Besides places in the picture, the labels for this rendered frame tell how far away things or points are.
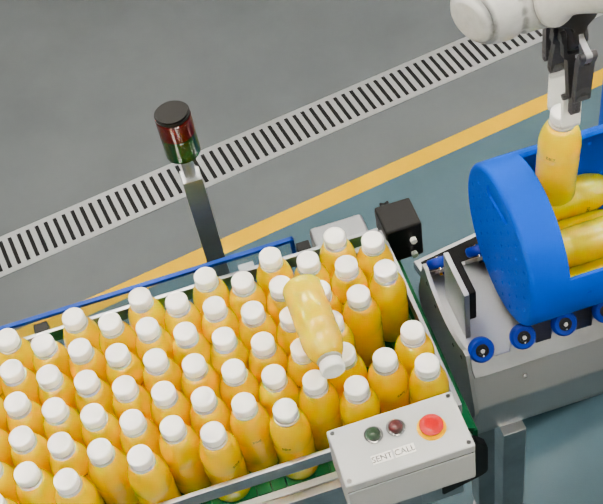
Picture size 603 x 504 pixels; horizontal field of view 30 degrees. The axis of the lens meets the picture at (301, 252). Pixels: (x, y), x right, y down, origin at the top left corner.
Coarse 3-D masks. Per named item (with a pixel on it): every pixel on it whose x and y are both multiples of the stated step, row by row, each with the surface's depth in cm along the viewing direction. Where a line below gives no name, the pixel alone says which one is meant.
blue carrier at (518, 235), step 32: (512, 160) 184; (480, 192) 190; (512, 192) 178; (544, 192) 177; (480, 224) 197; (512, 224) 177; (544, 224) 176; (512, 256) 183; (544, 256) 176; (512, 288) 189; (544, 288) 178; (576, 288) 180; (544, 320) 186
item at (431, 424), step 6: (432, 414) 169; (420, 420) 169; (426, 420) 168; (432, 420) 168; (438, 420) 168; (420, 426) 168; (426, 426) 168; (432, 426) 168; (438, 426) 168; (426, 432) 167; (432, 432) 167; (438, 432) 167
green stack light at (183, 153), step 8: (192, 136) 199; (168, 144) 198; (176, 144) 198; (184, 144) 198; (192, 144) 200; (168, 152) 200; (176, 152) 199; (184, 152) 199; (192, 152) 201; (176, 160) 201; (184, 160) 201; (192, 160) 202
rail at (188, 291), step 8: (352, 240) 210; (360, 240) 210; (312, 248) 209; (320, 248) 209; (288, 256) 209; (296, 256) 209; (296, 264) 210; (256, 272) 209; (224, 280) 208; (184, 288) 207; (192, 288) 207; (160, 296) 207; (192, 296) 209; (104, 312) 206; (120, 312) 206; (96, 320) 206; (56, 328) 205; (32, 336) 205; (56, 336) 206
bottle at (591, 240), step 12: (564, 228) 186; (576, 228) 185; (588, 228) 184; (600, 228) 184; (564, 240) 184; (576, 240) 184; (588, 240) 184; (600, 240) 184; (576, 252) 184; (588, 252) 184; (600, 252) 184; (576, 264) 185
